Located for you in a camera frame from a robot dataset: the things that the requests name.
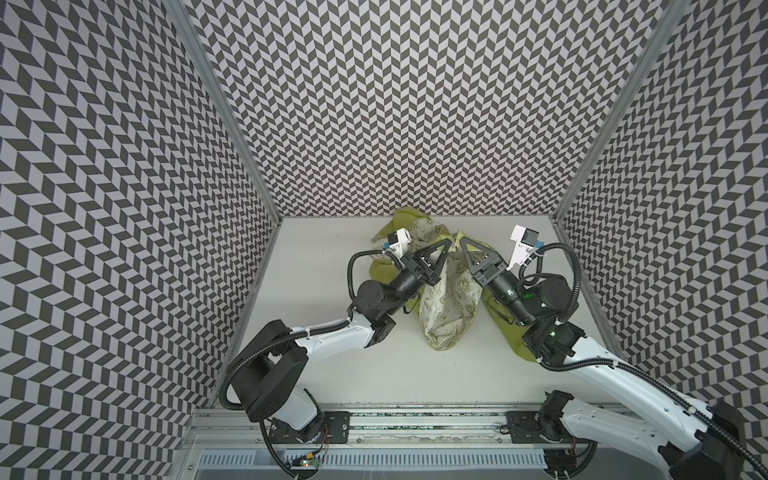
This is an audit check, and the green jacket with printed lining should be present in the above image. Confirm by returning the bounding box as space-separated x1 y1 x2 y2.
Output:
371 207 535 362

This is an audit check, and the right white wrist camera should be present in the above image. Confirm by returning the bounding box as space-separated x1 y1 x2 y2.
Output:
508 225 543 270

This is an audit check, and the small green circuit board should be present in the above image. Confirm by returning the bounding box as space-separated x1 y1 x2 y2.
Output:
291 454 321 469

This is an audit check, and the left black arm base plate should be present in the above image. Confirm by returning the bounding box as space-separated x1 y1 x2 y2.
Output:
267 411 351 445

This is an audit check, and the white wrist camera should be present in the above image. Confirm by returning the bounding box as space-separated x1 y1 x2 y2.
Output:
508 225 543 270
384 228 411 259

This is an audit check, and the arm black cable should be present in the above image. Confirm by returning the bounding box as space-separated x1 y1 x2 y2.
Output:
518 242 768 480
218 248 409 480

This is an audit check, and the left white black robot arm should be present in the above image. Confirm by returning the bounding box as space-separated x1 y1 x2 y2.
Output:
218 239 452 431

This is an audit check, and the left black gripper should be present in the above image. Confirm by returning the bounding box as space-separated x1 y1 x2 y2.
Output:
381 237 450 314

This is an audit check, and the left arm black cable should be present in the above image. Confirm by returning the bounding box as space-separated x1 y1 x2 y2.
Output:
218 248 409 480

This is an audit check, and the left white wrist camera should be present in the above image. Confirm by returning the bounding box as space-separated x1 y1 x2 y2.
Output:
384 228 411 259

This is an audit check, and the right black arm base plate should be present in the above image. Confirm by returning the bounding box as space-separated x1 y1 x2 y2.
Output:
503 411 574 444

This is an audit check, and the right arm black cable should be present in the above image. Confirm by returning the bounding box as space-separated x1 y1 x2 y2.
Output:
518 242 768 480

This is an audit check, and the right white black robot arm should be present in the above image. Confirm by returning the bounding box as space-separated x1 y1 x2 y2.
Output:
459 237 767 479

